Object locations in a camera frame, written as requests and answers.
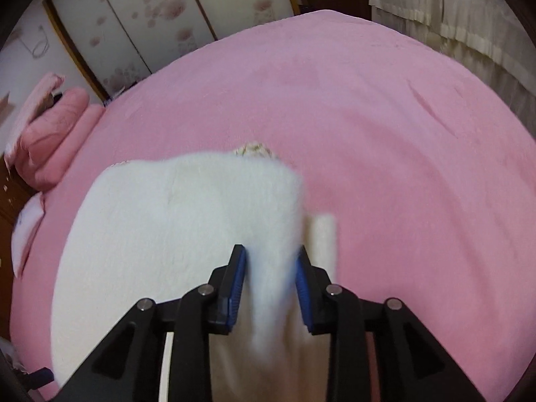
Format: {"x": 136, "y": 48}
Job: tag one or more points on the folded pink quilt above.
{"x": 58, "y": 142}

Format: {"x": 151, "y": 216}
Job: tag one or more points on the white printed pillow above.
{"x": 27, "y": 234}

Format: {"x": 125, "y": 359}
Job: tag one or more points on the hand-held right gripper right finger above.
{"x": 302, "y": 284}

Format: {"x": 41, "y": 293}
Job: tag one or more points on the cream knit cardigan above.
{"x": 146, "y": 238}

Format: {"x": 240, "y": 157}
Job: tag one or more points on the floral sliding-door wardrobe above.
{"x": 159, "y": 12}

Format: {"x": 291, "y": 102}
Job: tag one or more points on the pink bed blanket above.
{"x": 356, "y": 134}

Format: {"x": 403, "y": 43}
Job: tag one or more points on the pink pillow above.
{"x": 31, "y": 104}

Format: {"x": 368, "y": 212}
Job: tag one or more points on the brown wooden nightstand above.
{"x": 10, "y": 201}

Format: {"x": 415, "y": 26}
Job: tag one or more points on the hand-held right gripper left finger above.
{"x": 236, "y": 284}

